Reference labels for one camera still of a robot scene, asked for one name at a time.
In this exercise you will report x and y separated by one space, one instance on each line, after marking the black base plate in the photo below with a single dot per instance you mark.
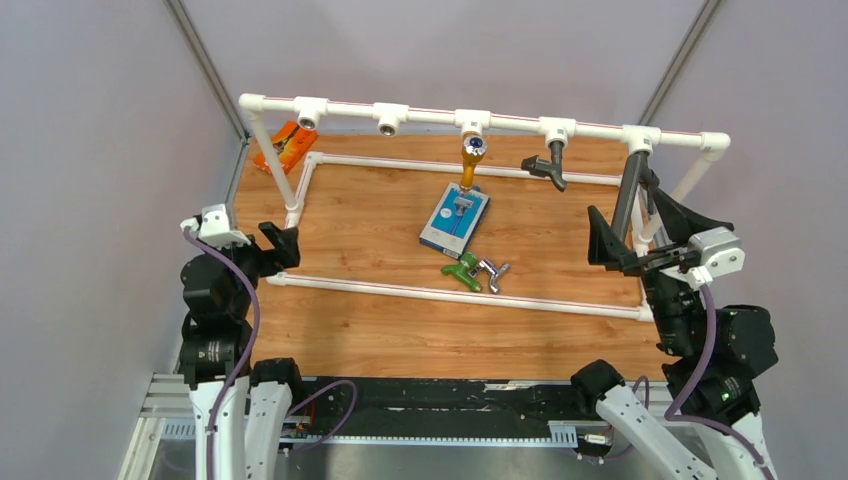
437 408

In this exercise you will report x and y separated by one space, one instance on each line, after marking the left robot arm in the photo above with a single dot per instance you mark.
218 344

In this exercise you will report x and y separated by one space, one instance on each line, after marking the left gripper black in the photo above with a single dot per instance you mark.
286 248

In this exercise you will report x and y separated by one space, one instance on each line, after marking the green plastic faucet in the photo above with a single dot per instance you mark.
462 271

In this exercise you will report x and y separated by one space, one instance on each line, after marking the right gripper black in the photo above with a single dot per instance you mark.
602 248

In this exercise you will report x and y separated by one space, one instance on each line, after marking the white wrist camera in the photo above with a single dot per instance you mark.
720 254
216 226

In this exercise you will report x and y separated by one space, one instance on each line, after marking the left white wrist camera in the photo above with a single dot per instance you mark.
216 226

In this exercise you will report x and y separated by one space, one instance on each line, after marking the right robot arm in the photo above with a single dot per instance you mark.
713 428

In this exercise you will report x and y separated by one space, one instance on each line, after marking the white PVC pipe frame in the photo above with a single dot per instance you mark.
389 116

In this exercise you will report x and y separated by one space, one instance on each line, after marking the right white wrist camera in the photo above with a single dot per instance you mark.
720 254

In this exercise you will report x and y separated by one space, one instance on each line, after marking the aluminium frame rail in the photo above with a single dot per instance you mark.
167 396

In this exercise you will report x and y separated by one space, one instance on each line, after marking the blue razor box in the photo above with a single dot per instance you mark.
455 220

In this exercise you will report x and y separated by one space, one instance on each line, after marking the dark grey short faucet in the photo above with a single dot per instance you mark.
551 169

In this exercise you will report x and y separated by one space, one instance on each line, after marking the dark grey long faucet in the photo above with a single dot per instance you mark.
636 174

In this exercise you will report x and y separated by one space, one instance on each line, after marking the chrome metal faucet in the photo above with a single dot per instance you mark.
493 271

